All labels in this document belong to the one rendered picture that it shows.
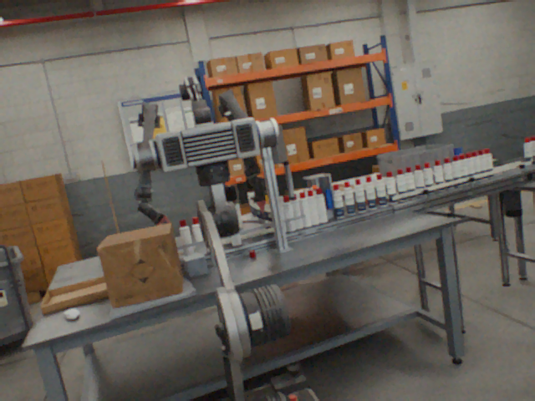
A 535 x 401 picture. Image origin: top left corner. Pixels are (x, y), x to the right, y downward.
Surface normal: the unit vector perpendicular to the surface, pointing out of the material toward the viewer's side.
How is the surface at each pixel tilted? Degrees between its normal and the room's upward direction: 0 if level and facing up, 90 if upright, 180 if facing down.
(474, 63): 90
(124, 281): 90
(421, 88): 90
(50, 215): 91
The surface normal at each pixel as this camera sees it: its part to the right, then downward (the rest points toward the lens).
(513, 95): 0.24, 0.11
